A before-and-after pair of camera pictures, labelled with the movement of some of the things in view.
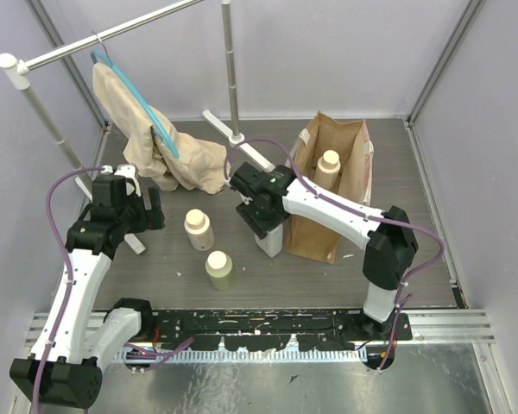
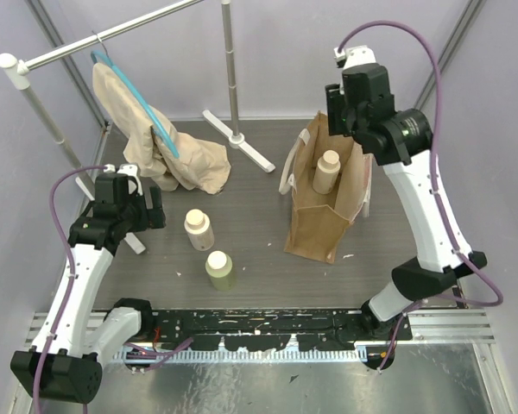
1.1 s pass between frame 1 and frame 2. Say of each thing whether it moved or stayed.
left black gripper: stayed
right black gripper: moved
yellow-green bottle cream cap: stayed
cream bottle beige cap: stayed
